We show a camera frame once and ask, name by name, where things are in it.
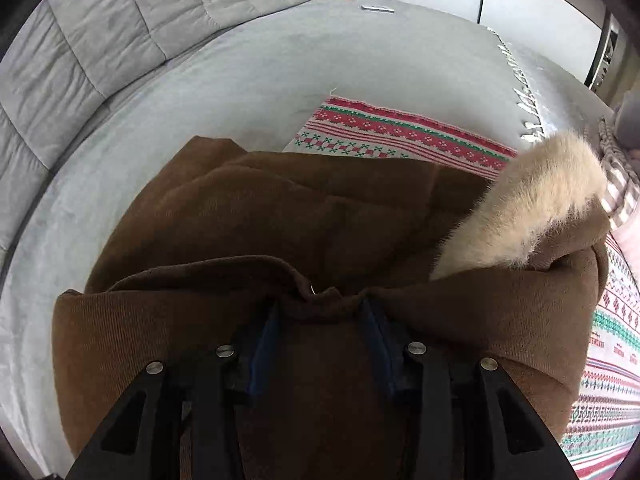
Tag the grey quilted headboard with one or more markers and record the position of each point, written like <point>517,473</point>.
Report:
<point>70,60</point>

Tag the small silver remote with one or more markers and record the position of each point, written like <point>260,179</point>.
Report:
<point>377,9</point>

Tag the brown corduroy fur-collar coat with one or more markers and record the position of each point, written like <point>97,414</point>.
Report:
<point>222,238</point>

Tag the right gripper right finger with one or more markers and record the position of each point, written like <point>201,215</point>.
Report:
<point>462,415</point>

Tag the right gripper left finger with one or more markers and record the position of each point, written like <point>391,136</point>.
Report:
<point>190,404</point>

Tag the patterned nordic knit blanket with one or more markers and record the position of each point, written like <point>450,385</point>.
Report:
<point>605,419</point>

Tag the grey fringed throw blanket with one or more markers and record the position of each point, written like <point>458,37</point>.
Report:
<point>552,98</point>

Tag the grey bed sheet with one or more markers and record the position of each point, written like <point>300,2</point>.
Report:
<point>257,85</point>

